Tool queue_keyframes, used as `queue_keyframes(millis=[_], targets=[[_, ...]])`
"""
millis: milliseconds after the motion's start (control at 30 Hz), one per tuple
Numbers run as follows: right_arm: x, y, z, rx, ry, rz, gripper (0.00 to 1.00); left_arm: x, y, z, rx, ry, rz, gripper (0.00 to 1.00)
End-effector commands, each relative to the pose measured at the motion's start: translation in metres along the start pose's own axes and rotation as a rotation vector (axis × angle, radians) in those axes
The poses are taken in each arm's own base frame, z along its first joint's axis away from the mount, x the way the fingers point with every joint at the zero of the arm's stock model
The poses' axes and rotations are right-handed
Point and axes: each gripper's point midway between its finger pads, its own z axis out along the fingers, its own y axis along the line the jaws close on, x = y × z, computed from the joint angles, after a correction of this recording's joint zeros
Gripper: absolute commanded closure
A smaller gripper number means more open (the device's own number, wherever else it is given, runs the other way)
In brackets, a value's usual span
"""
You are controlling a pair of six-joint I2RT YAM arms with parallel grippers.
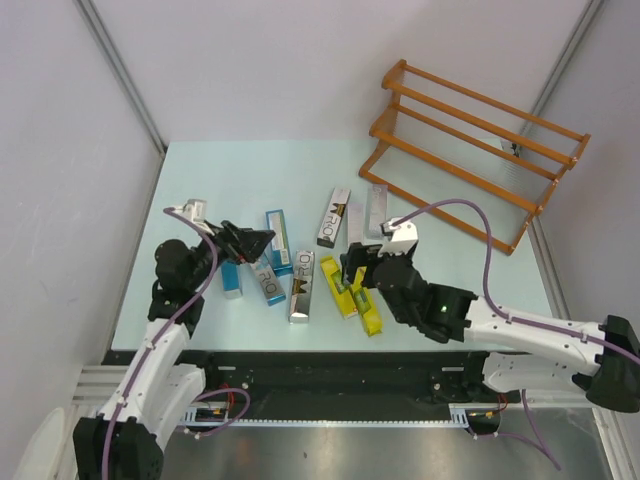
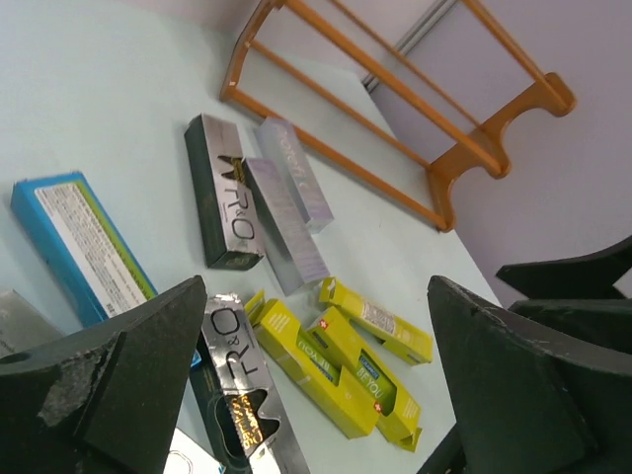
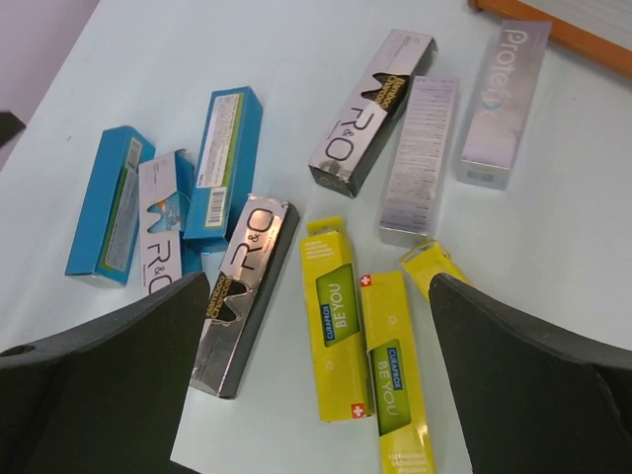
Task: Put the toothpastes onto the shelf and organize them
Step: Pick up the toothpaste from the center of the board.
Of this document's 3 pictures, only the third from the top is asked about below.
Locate blue toothpaste box far left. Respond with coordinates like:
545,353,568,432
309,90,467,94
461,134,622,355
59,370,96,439
65,125,155,286

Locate yellow Curaprox box right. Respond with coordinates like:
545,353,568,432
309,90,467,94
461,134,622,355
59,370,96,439
399,239,472,303

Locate orange wooden shelf rack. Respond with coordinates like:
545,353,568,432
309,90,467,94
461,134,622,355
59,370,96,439
467,0,631,78

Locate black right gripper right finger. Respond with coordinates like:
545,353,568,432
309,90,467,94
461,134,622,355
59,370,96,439
430,273,631,473

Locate yellow Curaprox box middle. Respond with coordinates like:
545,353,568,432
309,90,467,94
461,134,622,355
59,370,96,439
359,271,435,473

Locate blue toothpaste box with barcode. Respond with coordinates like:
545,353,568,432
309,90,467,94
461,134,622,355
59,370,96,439
184,86,263,254

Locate lilac text-side toothpaste box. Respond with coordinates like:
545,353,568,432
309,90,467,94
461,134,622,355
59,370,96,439
378,76,460,248

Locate yellow Curaprox box left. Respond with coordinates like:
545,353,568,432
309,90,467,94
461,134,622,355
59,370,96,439
300,216,374,423

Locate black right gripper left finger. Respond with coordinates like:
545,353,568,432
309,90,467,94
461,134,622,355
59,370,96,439
1,273,209,473

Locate lilac Protefix toothpaste box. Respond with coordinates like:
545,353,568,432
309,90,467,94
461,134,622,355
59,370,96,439
458,20,552,191

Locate yellow curaprox box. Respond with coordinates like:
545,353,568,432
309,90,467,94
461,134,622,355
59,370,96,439
359,271,435,473
300,216,374,423
399,239,472,303

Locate silver black R&O charcoal box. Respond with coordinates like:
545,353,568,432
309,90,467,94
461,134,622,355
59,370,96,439
190,195,300,399

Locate white blue R&O box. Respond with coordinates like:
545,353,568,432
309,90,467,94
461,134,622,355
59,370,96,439
138,149,202,296

